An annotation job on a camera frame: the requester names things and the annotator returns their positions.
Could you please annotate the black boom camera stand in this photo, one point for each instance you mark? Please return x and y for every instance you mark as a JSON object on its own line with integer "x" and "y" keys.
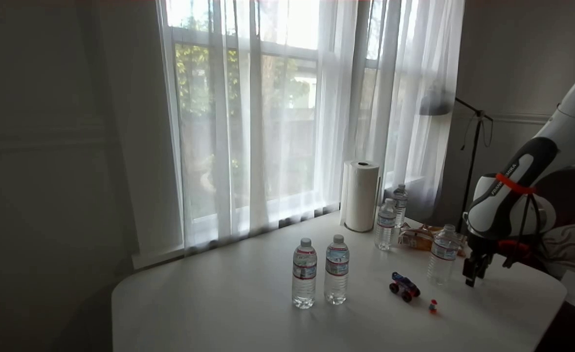
{"x": 473, "y": 156}

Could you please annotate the white sheer curtain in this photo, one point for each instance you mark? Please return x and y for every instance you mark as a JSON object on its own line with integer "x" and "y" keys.
{"x": 274, "y": 129}

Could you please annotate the dark brown armchair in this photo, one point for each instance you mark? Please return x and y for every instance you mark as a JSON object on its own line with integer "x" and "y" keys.
{"x": 571, "y": 187}

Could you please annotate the capped clear water bottle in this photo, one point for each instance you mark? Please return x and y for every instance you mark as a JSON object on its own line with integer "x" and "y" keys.
{"x": 303, "y": 275}
{"x": 336, "y": 273}
{"x": 401, "y": 201}
{"x": 385, "y": 226}

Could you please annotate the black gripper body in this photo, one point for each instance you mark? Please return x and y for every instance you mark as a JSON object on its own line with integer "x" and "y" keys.
{"x": 489, "y": 250}

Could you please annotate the white paper towel roll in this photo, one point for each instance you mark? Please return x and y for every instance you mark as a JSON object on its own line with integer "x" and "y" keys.
{"x": 360, "y": 197}

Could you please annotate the purple blue toy car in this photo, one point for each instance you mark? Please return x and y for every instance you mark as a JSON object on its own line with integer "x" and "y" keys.
{"x": 405, "y": 285}

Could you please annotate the small red blue toy piece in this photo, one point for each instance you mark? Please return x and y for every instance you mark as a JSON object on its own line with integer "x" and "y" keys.
{"x": 432, "y": 305}

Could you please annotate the orange snack bag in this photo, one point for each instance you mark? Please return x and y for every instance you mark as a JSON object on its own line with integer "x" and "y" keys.
{"x": 432, "y": 230}
{"x": 413, "y": 238}

